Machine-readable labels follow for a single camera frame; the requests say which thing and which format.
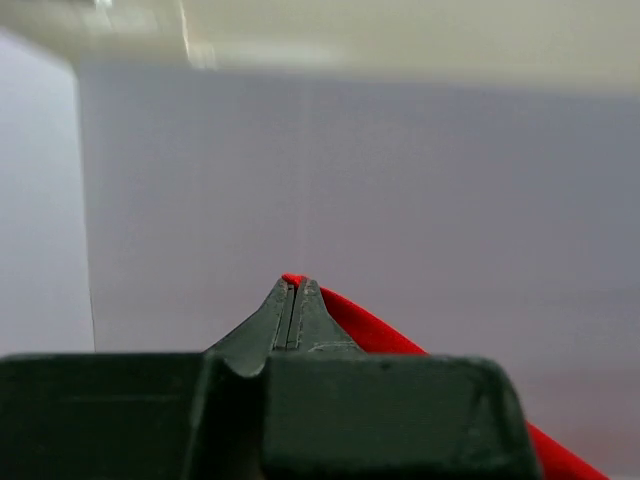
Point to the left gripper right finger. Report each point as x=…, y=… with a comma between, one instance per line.
x=390, y=410

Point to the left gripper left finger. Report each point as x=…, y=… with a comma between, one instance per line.
x=161, y=415

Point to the red t shirt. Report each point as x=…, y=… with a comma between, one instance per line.
x=380, y=335

